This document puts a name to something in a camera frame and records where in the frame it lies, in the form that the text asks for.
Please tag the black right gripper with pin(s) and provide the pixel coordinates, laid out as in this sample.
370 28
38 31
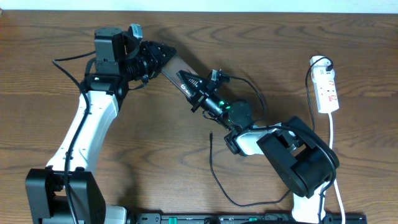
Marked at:
199 84

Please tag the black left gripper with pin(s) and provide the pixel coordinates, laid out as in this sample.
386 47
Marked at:
157 57

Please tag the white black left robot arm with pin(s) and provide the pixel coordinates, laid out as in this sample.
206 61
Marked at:
65 190

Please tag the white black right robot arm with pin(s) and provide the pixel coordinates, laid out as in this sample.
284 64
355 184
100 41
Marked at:
305 163

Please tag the white USB charger adapter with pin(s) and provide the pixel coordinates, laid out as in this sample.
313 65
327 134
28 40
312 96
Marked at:
321 61

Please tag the white power strip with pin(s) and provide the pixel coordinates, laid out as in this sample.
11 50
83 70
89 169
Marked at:
325 90

